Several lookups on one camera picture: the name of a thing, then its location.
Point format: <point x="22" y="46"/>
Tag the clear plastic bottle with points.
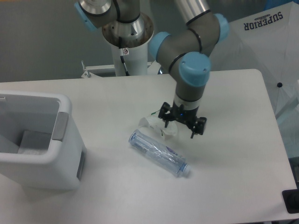
<point x="160" y="154"/>

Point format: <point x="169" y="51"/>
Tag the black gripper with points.
<point x="184" y="112"/>

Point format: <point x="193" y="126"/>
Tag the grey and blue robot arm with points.
<point x="185" y="57"/>

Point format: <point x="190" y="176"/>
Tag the black device at table edge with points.
<point x="291" y="200"/>

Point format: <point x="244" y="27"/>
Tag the white metal base frame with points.
<point x="109" y="70"/>

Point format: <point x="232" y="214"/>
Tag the white plastic bag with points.
<point x="157" y="125"/>

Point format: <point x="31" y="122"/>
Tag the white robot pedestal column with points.
<point x="129" y="45"/>

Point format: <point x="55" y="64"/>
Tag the white umbrella with Superior print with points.
<point x="269" y="42"/>

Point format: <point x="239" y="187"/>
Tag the white trash can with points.
<point x="40" y="145"/>

